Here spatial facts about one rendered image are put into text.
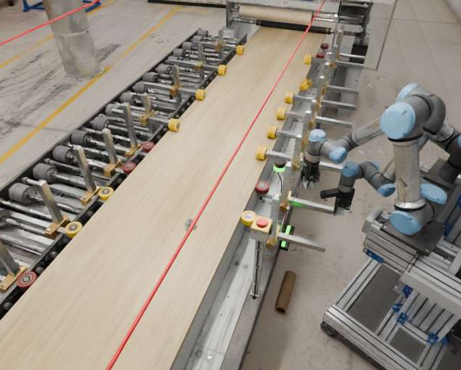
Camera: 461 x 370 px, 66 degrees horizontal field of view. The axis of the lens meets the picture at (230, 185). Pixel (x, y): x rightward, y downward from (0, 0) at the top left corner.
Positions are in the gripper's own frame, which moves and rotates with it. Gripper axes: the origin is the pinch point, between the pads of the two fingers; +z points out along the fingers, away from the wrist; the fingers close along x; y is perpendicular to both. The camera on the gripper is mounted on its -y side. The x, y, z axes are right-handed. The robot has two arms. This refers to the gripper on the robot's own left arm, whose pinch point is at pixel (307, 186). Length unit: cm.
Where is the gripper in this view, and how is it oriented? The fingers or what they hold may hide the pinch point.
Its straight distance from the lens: 194.6
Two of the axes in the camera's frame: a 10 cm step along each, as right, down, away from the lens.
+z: 0.1, 7.5, 6.6
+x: 10.0, 0.0, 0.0
